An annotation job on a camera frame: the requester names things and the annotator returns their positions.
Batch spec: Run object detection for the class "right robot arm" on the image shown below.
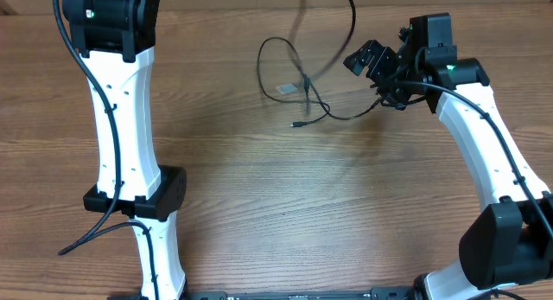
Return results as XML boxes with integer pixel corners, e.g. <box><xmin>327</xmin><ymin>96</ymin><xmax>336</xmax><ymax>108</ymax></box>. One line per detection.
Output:
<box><xmin>344</xmin><ymin>13</ymin><xmax>552</xmax><ymax>299</ymax></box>

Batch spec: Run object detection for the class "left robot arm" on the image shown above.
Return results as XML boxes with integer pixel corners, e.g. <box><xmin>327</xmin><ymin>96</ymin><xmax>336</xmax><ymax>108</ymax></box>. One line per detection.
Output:
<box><xmin>53</xmin><ymin>0</ymin><xmax>188</xmax><ymax>299</ymax></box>

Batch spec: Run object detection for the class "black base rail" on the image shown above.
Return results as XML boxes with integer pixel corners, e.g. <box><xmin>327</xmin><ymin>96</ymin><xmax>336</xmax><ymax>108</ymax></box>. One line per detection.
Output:
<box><xmin>179</xmin><ymin>286</ymin><xmax>425</xmax><ymax>300</ymax></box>

